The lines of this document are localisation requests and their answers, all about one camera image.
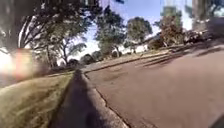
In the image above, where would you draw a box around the vehicle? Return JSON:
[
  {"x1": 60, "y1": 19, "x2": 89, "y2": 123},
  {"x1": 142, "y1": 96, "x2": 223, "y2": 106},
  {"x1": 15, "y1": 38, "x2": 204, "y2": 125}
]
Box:
[{"x1": 182, "y1": 29, "x2": 209, "y2": 46}]

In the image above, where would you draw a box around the grey asphalt road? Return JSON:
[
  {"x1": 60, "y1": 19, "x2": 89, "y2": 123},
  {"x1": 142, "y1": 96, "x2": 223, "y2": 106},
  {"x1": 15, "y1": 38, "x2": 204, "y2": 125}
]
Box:
[{"x1": 81, "y1": 40, "x2": 224, "y2": 128}]

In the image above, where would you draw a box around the grass verge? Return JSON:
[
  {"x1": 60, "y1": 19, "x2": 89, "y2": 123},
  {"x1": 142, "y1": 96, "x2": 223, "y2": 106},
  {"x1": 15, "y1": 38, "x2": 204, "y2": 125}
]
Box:
[{"x1": 0, "y1": 72, "x2": 74, "y2": 128}]

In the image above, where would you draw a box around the grass strip across road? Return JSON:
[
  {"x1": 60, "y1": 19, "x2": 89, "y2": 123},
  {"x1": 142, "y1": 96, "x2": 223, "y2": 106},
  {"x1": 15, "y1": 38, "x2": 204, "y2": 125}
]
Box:
[{"x1": 80, "y1": 49, "x2": 171, "y2": 72}]

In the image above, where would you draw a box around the grey concrete kerb strip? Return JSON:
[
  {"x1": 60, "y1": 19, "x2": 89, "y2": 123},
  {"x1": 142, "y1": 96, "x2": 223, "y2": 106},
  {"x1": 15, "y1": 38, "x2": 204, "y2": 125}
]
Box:
[{"x1": 49, "y1": 68, "x2": 130, "y2": 128}]

